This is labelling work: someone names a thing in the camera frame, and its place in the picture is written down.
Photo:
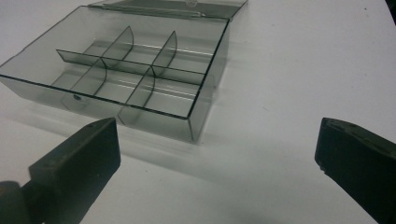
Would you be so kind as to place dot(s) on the clear grey compartment box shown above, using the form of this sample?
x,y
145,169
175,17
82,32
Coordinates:
x,y
130,71

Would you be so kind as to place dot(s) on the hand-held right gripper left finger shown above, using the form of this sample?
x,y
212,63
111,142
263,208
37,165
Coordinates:
x,y
74,165

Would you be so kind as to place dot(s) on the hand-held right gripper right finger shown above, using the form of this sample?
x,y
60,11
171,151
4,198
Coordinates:
x,y
358,161

